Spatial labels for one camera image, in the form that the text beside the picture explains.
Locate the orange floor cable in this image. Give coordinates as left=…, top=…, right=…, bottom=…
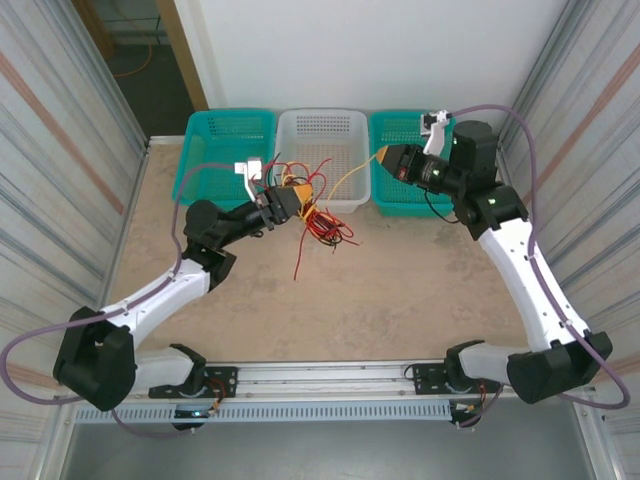
left=112, top=43, right=154, bottom=79

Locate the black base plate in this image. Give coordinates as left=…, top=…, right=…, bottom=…
left=148, top=366, right=239, bottom=400
left=412, top=363, right=504, bottom=396

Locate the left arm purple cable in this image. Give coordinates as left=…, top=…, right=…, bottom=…
left=0, top=162, right=239, bottom=439

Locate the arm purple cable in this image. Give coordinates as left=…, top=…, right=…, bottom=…
left=0, top=162, right=239, bottom=439
left=449, top=103, right=632, bottom=431

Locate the aluminium extrusion rail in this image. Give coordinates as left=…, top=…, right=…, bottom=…
left=134, top=359, right=511, bottom=400

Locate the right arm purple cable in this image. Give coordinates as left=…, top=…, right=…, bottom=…
left=449, top=103, right=632, bottom=431

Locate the white plastic basket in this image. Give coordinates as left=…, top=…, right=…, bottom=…
left=271, top=108, right=372, bottom=215

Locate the wooden door frame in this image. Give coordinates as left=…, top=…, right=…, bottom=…
left=154, top=0, right=210, bottom=112

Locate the teal plastic basket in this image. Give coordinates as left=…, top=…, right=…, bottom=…
left=368, top=109, right=474, bottom=219
left=172, top=108, right=278, bottom=215

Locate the grey slotted cable duct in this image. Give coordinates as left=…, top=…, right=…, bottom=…
left=74, top=402, right=454, bottom=425

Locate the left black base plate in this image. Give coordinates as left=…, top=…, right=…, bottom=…
left=148, top=366, right=239, bottom=400

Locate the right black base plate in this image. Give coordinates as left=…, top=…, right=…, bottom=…
left=412, top=363, right=504, bottom=396

